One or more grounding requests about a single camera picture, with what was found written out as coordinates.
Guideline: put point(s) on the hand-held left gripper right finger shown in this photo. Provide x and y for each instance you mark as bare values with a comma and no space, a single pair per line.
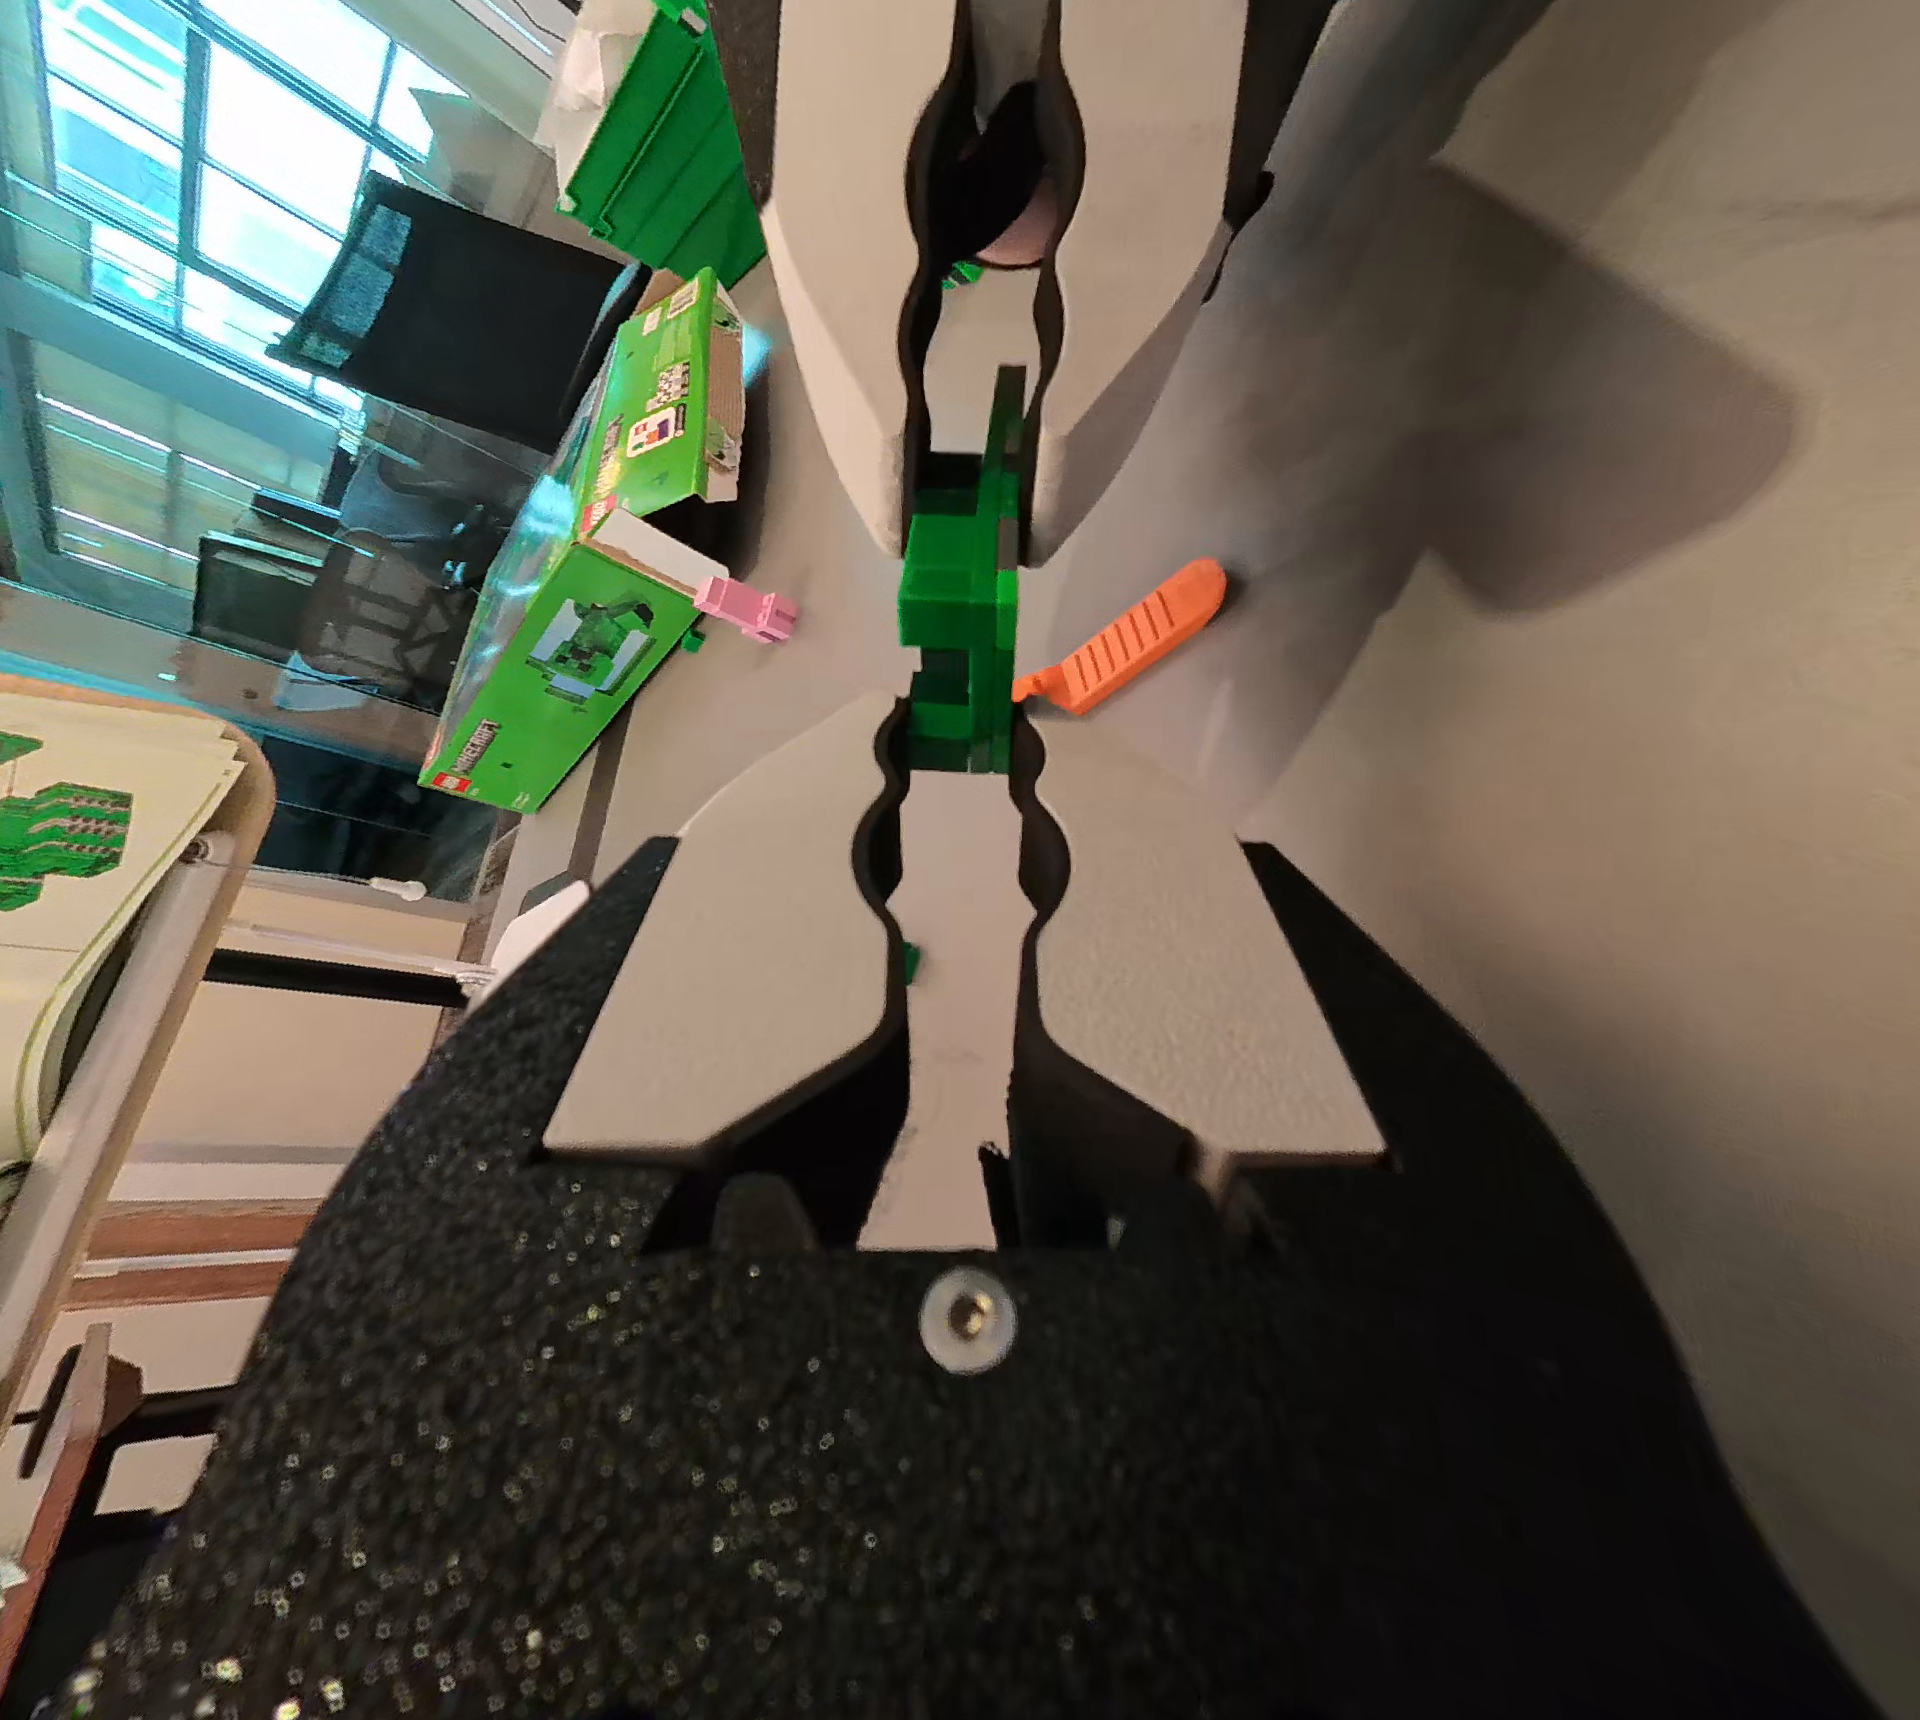
1201,984

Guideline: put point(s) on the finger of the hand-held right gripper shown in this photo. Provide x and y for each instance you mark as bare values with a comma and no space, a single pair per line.
848,131
1155,101

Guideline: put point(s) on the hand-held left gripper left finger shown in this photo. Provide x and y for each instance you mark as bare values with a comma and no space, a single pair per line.
751,954

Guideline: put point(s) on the green brick assembly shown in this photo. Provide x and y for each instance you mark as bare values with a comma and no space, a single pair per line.
952,595

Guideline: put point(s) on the grey desk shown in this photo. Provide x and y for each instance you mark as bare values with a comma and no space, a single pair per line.
1575,850

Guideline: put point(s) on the green plastic storage bin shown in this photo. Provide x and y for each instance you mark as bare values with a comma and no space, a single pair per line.
661,175

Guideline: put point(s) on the white plastic bags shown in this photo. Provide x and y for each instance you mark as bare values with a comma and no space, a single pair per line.
592,62

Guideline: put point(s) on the green toy box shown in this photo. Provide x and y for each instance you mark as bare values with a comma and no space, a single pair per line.
570,684

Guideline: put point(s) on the green toy box open flaps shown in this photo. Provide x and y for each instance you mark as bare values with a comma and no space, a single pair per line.
653,401

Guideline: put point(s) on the pink pig brick figure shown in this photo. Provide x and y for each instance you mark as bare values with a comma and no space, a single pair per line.
743,607

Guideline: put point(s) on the orange brick separator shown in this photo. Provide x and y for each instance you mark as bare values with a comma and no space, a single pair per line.
1140,640

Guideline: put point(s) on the black mesh office chair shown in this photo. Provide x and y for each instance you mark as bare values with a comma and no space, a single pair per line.
450,311

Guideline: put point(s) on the instruction booklet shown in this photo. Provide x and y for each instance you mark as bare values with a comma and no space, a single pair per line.
91,940

